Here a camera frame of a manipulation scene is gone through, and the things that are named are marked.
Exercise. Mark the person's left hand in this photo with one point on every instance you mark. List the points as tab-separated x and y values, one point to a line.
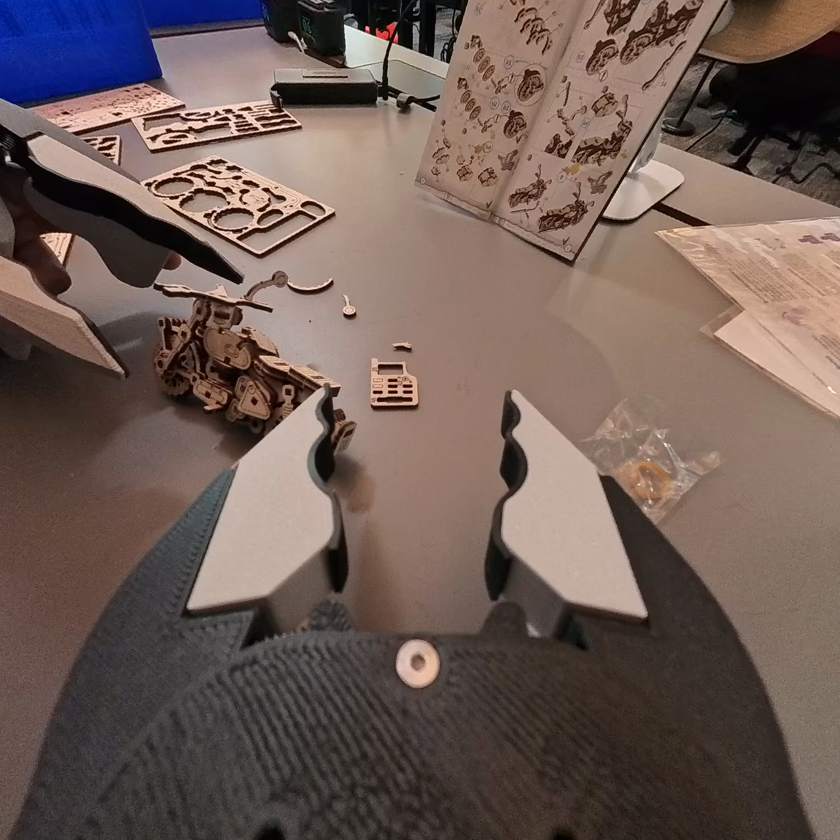
36	253

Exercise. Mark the long wooden cut-out sheet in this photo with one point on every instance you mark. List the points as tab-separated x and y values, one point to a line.
216	124

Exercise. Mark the black power adapter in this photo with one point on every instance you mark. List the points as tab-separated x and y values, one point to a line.
321	85

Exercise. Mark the white stand base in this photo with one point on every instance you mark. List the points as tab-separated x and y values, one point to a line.
656	184

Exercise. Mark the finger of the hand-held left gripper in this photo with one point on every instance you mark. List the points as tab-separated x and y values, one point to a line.
46	315
98	177

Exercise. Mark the printed paper sheet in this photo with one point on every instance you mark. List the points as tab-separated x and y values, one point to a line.
768	262

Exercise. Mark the small wooden parts sheet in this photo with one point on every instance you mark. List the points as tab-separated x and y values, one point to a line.
103	148

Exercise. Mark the wooden motorcycle model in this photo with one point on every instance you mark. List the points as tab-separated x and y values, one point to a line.
229	374

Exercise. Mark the yellow rubber band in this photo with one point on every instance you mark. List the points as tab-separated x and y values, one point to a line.
631	489

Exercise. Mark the small round-headed wooden piece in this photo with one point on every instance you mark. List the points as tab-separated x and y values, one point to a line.
350	310

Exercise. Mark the wooden sheet with round holes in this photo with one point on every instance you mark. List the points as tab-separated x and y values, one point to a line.
262	197

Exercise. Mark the black device with green display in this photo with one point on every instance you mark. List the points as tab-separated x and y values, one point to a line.
321	26

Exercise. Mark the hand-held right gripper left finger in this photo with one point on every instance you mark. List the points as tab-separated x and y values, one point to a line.
269	525

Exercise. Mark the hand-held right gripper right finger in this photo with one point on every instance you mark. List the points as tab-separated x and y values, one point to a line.
564	525

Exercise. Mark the small wooden slotted panel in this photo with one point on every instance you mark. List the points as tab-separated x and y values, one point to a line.
394	397

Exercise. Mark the paper in clear sleeve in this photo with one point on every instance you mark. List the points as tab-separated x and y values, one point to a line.
787	354

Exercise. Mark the blue plastic bin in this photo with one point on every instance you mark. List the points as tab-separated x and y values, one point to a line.
72	46

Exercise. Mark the curved wooden piece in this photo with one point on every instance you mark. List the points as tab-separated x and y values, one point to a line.
312	286

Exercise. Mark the uncut wooden parts sheet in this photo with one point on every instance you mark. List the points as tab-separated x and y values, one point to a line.
111	108

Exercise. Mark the tan chair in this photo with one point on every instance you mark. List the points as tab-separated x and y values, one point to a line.
768	29

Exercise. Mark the clear plastic bag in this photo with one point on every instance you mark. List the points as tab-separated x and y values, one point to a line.
676	459

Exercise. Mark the assembly instruction booklet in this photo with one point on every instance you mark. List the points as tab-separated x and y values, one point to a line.
558	118

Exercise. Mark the black office chair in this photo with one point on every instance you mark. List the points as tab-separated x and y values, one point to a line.
768	111

